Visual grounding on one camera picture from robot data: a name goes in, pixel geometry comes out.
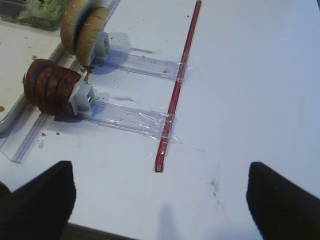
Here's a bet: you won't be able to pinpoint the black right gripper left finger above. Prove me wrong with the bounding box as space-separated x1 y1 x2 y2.
0 161 76 240

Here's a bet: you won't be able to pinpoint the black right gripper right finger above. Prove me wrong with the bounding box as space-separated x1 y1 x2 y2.
246 161 320 240

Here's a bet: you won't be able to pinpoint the white pusher block at patties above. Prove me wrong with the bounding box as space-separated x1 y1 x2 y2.
68 77 97 116

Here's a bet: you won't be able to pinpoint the stack of meat patty slices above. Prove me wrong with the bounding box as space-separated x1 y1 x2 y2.
22 58 82 117

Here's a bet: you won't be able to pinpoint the green lettuce leaves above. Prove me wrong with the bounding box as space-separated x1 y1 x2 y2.
16 0 71 29

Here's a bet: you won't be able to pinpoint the metal baking tray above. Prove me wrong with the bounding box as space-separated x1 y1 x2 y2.
0 21 66 134

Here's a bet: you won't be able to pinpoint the white pusher block at bun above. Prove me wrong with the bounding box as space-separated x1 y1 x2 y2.
93 32 110 59

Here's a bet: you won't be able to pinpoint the red strip taped on table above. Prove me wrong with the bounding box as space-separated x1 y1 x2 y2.
154 0 202 173

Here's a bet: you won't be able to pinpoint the bun bottom half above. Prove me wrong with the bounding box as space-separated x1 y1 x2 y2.
75 6 109 66

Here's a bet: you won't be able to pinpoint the clear plastic salad container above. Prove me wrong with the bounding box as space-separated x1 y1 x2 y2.
0 0 70 31

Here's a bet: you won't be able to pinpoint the sesame bun top half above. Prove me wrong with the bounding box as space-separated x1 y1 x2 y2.
60 0 99 56

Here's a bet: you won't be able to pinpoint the clear long rail right of tray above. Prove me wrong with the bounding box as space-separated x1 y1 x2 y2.
0 0 122 164

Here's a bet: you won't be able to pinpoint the clear rail under patties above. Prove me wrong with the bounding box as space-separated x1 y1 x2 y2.
76 101 183 144

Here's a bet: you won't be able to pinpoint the clear rail under bun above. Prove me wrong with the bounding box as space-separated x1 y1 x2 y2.
91 50 192 82

